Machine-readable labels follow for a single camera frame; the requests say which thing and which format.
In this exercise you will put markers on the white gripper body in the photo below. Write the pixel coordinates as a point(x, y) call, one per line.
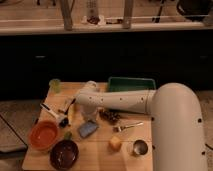
point(89, 113)

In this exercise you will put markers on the blue sponge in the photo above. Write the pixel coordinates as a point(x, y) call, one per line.
point(87, 128)

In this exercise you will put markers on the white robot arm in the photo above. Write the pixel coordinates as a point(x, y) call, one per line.
point(177, 126)

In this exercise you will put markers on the yellow banana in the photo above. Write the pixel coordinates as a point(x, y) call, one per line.
point(71, 113)

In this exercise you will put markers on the black white marker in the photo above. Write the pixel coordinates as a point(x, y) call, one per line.
point(65, 107)

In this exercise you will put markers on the small green object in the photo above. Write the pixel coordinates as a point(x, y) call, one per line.
point(68, 135)

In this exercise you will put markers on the green plastic tray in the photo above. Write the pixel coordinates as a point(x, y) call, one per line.
point(117, 84)

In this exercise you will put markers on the green translucent cup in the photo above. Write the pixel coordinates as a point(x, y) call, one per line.
point(54, 85)

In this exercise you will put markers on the orange bowl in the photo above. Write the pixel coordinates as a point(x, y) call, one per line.
point(44, 135)

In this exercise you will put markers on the dark purple bowl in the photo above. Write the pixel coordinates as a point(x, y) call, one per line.
point(63, 155)

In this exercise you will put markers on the metal cup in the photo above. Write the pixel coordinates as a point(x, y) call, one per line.
point(140, 147)

